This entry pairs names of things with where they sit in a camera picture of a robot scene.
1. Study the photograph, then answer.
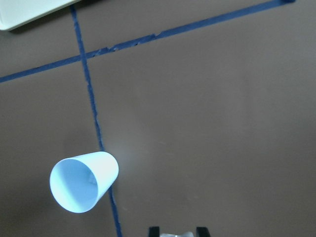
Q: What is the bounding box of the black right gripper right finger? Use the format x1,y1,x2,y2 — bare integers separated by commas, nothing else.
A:
196,227,210,237

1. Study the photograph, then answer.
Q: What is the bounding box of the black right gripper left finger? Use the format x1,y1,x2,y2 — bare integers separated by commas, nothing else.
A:
148,226,160,237

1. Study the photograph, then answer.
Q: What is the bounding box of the cream bear print tray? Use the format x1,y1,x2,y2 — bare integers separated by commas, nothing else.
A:
0,0,77,31

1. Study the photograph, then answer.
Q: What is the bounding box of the light blue paper cup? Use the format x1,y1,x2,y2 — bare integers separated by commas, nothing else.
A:
49,152,119,213

